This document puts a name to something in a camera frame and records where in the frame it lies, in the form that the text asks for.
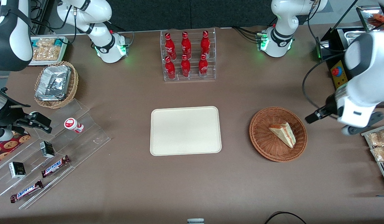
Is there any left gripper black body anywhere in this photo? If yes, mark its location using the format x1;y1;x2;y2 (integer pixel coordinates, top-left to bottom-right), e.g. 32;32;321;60
323;91;338;119

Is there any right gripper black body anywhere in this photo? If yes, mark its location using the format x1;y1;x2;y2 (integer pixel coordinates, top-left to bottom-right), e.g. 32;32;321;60
0;86;32;129

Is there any triangular wrapped sandwich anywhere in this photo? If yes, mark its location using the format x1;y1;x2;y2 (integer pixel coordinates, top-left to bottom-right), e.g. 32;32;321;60
269;122;296;148

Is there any grey snack tray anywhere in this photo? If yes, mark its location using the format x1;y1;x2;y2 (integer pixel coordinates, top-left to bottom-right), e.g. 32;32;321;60
361;124;384;190

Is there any light wicker basket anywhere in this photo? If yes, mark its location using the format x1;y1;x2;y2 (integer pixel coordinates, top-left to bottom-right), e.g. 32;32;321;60
34;61;79;109

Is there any round brown wicker basket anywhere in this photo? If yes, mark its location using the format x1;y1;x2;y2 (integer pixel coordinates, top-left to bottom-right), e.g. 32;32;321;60
249;107;308;162

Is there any white snack tray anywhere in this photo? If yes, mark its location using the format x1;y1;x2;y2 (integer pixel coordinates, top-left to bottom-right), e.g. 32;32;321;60
29;36;69;66

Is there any cream plastic tray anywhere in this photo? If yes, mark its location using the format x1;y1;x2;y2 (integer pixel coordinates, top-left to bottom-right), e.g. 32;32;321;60
150;106;222;156

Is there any small black carton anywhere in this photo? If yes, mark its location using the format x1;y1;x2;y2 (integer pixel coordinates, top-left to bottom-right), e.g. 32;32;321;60
40;141;55;158
8;161;26;179

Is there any red cookie box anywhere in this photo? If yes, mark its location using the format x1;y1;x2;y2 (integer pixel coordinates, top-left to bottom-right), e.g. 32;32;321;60
0;131;31;166

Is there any yellow emergency stop box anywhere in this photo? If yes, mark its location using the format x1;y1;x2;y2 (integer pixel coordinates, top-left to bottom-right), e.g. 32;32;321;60
331;60;349;90

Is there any red white lidded jar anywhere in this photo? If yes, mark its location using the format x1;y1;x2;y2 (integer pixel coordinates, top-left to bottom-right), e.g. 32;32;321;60
64;118;84;133

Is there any silver foil pack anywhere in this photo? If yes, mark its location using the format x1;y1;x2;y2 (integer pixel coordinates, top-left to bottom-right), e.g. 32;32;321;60
40;65;72;78
35;73;70;101

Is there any Snickers chocolate bar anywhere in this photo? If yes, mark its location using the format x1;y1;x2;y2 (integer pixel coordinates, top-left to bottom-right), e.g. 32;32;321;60
10;180;44;203
41;155;71;178

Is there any clear acrylic stepped display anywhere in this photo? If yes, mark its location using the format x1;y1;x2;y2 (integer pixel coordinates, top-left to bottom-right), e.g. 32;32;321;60
0;99;111;210

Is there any clear bag of snacks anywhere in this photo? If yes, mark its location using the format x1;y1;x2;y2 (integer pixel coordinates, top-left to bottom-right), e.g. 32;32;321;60
367;129;384;147
370;146;384;162
32;46;62;61
33;38;56;48

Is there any black equipment box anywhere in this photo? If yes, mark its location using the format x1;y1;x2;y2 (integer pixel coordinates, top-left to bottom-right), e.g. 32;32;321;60
316;26;369;63

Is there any shiny metal pan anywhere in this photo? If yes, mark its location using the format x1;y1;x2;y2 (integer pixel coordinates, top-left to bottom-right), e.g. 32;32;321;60
343;29;368;44

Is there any thin black rod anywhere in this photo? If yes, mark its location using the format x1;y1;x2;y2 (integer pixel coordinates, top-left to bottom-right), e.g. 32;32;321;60
332;0;360;31

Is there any red cola bottle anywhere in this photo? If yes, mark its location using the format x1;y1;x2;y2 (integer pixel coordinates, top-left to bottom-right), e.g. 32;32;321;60
181;55;191;78
165;56;176;80
198;54;209;78
181;31;192;59
164;32;176;60
201;30;211;58

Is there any clear acrylic bottle rack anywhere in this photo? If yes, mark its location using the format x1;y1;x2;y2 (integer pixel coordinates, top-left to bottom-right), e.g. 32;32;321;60
160;28;216;82

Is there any black looping cable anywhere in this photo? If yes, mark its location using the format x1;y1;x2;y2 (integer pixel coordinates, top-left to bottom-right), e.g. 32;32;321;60
302;51;346;119

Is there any black cable at table edge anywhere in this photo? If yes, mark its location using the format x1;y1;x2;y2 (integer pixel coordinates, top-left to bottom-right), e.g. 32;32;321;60
264;211;307;224

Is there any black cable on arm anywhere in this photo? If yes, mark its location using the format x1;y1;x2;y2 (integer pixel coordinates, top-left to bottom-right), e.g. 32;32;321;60
30;0;79;44

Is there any black base cable bundle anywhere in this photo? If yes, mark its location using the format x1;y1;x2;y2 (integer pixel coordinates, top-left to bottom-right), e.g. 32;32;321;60
232;26;262;43

